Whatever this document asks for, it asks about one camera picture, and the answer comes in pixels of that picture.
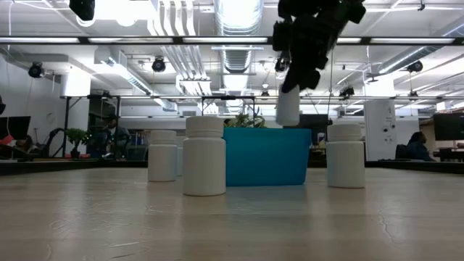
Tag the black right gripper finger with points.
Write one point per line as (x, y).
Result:
(291, 81)
(311, 79)

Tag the white pill bottle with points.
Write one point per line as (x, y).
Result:
(162, 156)
(345, 159)
(288, 108)
(204, 159)

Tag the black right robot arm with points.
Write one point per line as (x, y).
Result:
(348, 11)

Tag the blue plastic basket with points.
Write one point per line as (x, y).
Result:
(266, 156)

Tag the green plant in white pot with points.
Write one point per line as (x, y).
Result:
(246, 121)

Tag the black ceiling spotlight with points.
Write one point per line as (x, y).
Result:
(36, 69)
(158, 65)
(415, 66)

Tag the person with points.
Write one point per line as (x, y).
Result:
(114, 139)
(417, 146)

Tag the small potted plant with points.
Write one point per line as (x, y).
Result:
(76, 137)

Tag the black monitor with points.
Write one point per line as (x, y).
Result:
(449, 127)
(14, 127)

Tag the silver ceiling duct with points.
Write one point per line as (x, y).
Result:
(237, 21)

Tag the black metal frame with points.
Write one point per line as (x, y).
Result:
(177, 40)

